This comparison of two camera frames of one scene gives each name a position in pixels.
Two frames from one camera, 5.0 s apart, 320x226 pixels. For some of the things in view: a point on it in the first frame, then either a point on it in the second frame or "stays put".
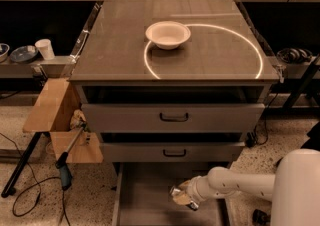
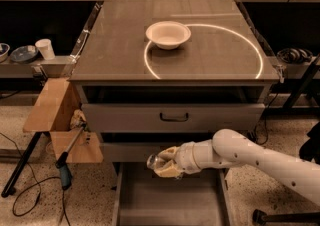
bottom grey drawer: (142, 195) stays put
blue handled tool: (66, 177) stays put
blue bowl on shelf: (24, 54) stays put
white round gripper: (193, 189) to (184, 158)
